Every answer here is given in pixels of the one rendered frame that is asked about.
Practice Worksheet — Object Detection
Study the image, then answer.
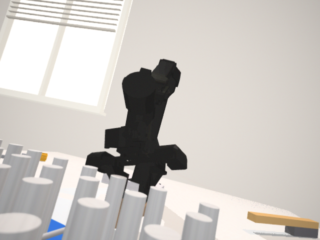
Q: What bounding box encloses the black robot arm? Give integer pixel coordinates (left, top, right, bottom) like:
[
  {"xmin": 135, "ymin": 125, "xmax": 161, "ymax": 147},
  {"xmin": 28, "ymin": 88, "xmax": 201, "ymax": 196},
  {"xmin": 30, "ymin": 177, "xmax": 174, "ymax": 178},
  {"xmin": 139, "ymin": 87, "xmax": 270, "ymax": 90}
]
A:
[{"xmin": 104, "ymin": 59, "xmax": 181, "ymax": 154}]

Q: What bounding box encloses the brown wooden tool handle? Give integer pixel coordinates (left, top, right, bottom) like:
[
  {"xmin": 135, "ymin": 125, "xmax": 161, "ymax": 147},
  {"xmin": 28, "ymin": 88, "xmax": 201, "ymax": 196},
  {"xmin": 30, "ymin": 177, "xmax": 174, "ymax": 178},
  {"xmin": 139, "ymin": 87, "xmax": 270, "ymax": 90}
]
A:
[{"xmin": 41, "ymin": 198, "xmax": 147, "ymax": 240}]

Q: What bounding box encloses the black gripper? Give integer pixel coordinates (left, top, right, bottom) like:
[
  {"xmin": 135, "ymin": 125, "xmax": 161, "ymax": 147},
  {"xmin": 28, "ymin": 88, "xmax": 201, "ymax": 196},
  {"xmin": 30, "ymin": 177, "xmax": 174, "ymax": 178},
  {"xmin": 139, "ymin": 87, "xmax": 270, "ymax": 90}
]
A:
[{"xmin": 85, "ymin": 120, "xmax": 187, "ymax": 204}]

